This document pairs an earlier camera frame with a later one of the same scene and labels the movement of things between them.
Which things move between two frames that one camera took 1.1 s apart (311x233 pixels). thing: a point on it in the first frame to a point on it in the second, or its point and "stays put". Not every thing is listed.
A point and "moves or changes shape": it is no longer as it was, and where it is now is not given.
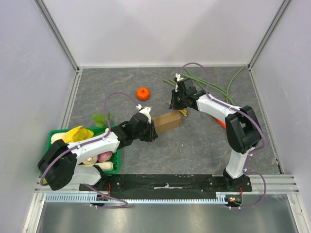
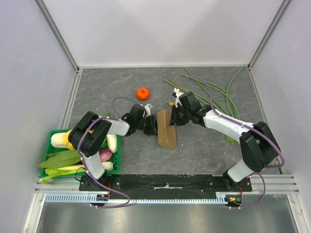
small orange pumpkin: (143, 93) stays put
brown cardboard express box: (167, 121) moves or changes shape
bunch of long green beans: (225, 93) stays put
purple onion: (104, 156) stays put
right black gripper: (175, 100) to (176, 116)
